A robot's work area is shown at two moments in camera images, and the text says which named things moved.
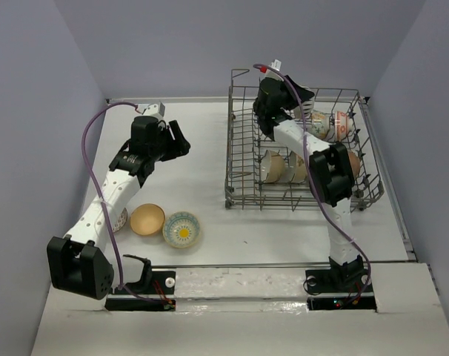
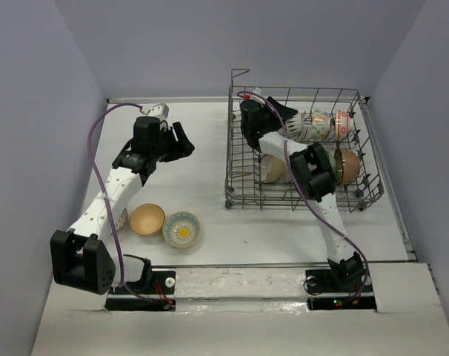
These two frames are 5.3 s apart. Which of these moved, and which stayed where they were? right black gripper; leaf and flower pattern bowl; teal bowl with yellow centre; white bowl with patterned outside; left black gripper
Moved: right black gripper; white bowl with patterned outside
Stayed: leaf and flower pattern bowl; left black gripper; teal bowl with yellow centre
